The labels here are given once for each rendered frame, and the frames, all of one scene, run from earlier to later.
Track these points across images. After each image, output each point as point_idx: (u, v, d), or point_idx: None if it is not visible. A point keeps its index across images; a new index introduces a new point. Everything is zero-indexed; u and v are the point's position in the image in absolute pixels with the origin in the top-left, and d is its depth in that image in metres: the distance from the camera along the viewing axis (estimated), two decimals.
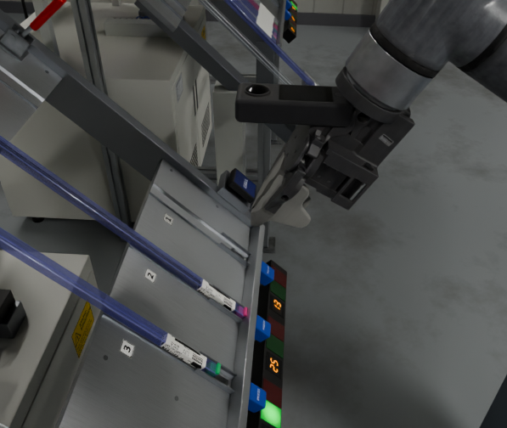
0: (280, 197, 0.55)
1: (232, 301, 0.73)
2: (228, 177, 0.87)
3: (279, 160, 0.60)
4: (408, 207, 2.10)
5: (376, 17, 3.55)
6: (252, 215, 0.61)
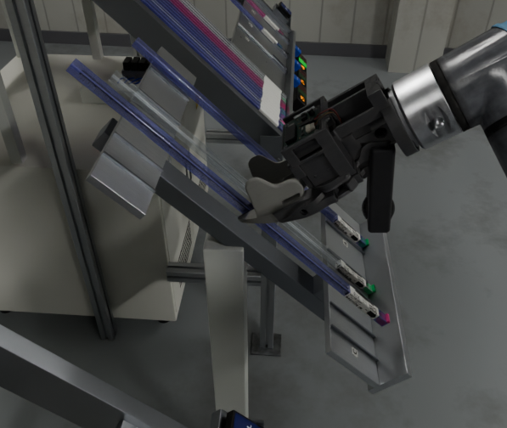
0: None
1: (375, 308, 0.71)
2: (223, 422, 0.59)
3: None
4: (434, 291, 1.82)
5: (388, 47, 3.28)
6: None
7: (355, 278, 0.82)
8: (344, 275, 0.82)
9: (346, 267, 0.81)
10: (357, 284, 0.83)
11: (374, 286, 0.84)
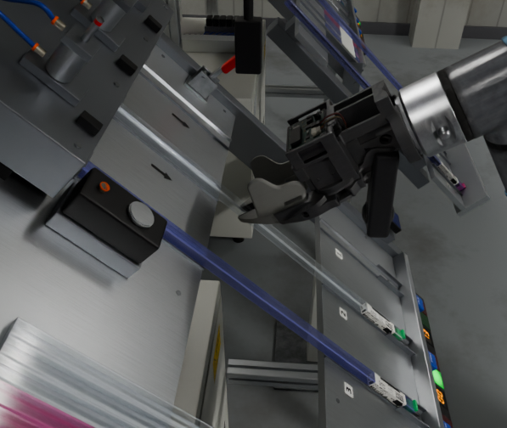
0: None
1: (456, 177, 1.04)
2: None
3: None
4: (468, 219, 2.11)
5: (411, 25, 3.57)
6: None
7: (382, 324, 0.72)
8: (370, 320, 0.72)
9: (373, 312, 0.71)
10: (385, 330, 0.72)
11: (403, 331, 0.74)
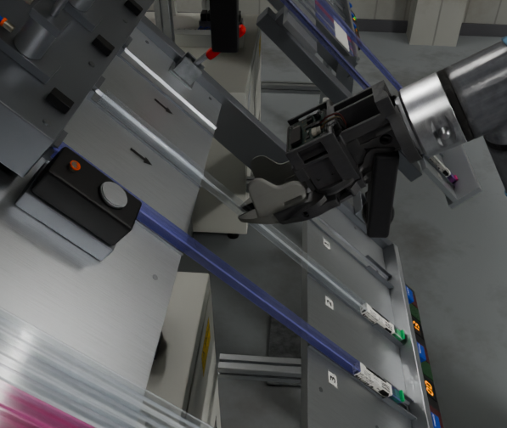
0: None
1: (447, 170, 1.03)
2: (363, 198, 0.87)
3: None
4: (464, 216, 2.10)
5: (409, 23, 3.56)
6: None
7: (382, 324, 0.72)
8: (369, 321, 0.72)
9: (373, 312, 0.71)
10: (385, 330, 0.73)
11: (403, 332, 0.74)
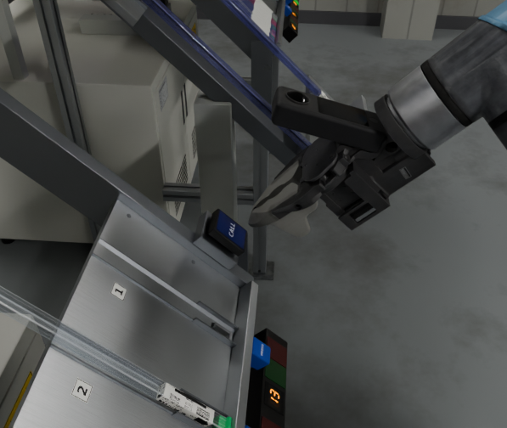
0: (293, 205, 0.56)
1: None
2: (209, 220, 0.65)
3: (292, 168, 0.61)
4: (423, 226, 1.88)
5: (382, 15, 3.33)
6: (254, 215, 0.61)
7: (191, 413, 0.49)
8: (172, 408, 0.49)
9: (175, 397, 0.49)
10: (199, 421, 0.50)
11: (229, 420, 0.51)
